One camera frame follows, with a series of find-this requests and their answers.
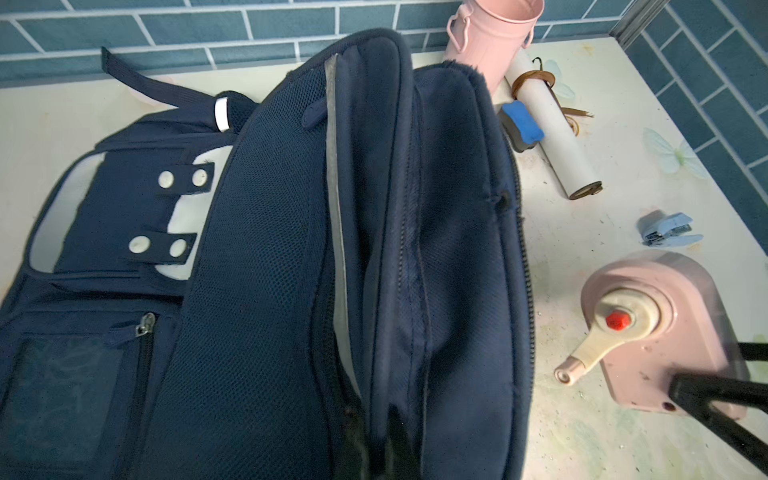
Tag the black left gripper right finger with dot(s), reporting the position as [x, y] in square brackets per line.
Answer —
[400, 461]

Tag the blue whiteboard eraser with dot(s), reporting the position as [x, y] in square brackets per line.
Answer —
[522, 129]

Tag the pink metal bucket cup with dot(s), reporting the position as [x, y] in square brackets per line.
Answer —
[487, 34]

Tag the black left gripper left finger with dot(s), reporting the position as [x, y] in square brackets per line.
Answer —
[354, 456]

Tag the navy blue student backpack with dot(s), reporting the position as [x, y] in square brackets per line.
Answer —
[222, 289]

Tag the rolled white paper scroll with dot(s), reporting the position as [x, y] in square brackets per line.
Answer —
[532, 86]

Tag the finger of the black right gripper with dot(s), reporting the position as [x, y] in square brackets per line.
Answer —
[697, 394]
[752, 351]

